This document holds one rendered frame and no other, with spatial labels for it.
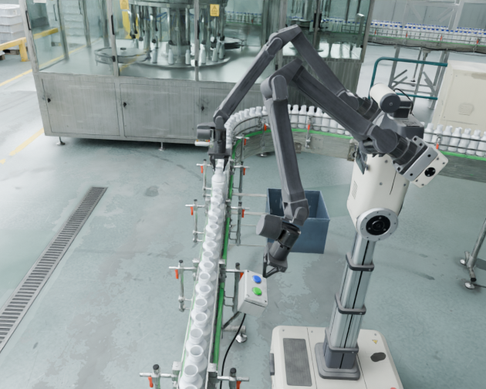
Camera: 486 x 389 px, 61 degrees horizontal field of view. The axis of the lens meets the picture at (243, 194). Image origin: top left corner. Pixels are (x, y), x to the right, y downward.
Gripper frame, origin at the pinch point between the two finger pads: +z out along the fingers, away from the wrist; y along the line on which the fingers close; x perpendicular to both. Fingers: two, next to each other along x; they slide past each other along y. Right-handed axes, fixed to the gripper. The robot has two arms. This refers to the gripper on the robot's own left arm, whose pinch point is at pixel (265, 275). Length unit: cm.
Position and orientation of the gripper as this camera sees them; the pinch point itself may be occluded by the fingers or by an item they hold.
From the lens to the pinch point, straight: 135.1
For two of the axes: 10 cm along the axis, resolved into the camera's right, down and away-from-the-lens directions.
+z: -3.9, 8.1, 4.4
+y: -0.1, 4.8, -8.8
